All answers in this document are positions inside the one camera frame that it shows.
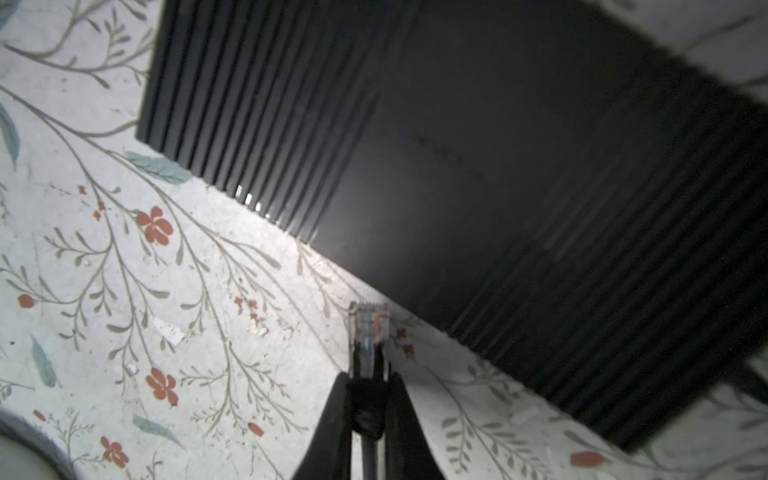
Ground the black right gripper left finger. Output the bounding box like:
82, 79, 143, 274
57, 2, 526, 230
292, 372, 353, 480

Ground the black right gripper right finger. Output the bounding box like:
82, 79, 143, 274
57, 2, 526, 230
384, 373, 445, 480

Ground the black ethernet cable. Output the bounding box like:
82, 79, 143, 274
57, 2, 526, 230
347, 301, 391, 480

